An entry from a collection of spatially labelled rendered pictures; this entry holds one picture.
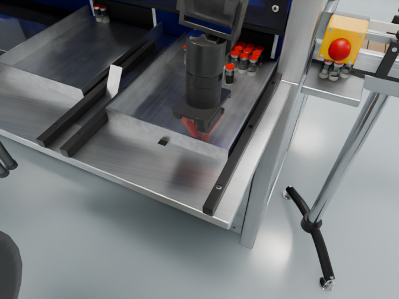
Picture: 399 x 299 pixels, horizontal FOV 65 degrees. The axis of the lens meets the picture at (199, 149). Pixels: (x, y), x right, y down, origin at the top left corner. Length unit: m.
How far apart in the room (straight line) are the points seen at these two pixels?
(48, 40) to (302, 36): 0.66
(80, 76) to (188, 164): 0.37
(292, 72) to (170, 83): 0.28
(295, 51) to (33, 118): 0.57
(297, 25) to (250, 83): 0.16
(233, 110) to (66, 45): 0.50
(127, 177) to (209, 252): 0.93
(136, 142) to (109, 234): 0.96
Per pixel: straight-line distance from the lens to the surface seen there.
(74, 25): 1.04
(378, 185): 1.86
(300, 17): 0.70
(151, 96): 0.70
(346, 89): 0.79
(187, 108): 0.49
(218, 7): 0.42
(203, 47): 0.44
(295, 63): 0.74
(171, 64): 0.80
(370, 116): 0.98
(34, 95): 0.79
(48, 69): 0.86
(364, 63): 0.85
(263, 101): 0.67
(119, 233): 1.52
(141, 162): 0.57
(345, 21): 0.71
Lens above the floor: 1.31
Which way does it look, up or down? 48 degrees down
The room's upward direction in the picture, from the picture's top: straight up
